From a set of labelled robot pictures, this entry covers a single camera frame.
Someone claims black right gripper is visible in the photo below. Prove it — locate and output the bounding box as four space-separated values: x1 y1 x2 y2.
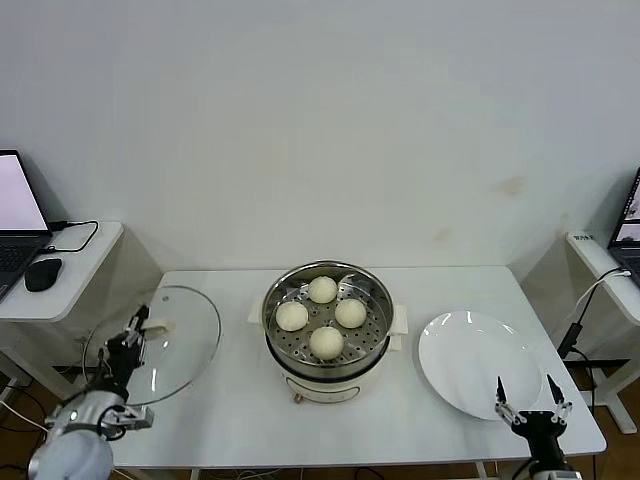
493 374 574 467

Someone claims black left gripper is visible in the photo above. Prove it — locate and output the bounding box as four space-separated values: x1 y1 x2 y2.
102 303 151 401

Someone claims round glass lid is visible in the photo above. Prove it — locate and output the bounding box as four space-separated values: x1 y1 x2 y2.
82 284 223 407

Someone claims white steamed baozi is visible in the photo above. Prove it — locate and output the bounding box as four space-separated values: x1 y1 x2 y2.
333 298 368 330
308 326 345 362
275 300 310 332
307 275 339 305

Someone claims stainless steel steamer basket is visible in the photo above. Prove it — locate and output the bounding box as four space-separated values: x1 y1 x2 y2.
248 259 411 379

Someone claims white round plate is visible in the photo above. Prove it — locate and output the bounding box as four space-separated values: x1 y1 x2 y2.
418 310 544 421

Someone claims white side table with mouse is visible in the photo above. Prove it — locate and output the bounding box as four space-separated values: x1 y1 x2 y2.
0 219 125 421

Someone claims black computer mouse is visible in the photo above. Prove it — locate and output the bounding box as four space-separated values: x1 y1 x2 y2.
24 257 64 293

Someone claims black laptop with pale screen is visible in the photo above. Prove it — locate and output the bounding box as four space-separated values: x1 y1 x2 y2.
0 148 55 305

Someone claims cream electric cooker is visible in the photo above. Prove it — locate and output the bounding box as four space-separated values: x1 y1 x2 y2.
248 299 411 405

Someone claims black laptop with dark windows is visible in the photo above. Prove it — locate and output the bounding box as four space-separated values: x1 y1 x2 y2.
606 167 640 290

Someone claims black power adapter cable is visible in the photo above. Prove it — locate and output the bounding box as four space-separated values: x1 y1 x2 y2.
557 284 604 361

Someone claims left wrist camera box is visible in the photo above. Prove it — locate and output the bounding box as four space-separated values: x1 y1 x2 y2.
106 403 154 431

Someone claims white table leg frame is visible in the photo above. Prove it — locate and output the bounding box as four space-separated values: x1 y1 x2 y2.
472 453 539 480

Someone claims black laptop cable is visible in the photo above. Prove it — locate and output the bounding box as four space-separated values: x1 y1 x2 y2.
42 218 100 254

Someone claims white plug cable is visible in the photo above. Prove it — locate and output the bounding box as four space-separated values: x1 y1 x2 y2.
574 268 632 314

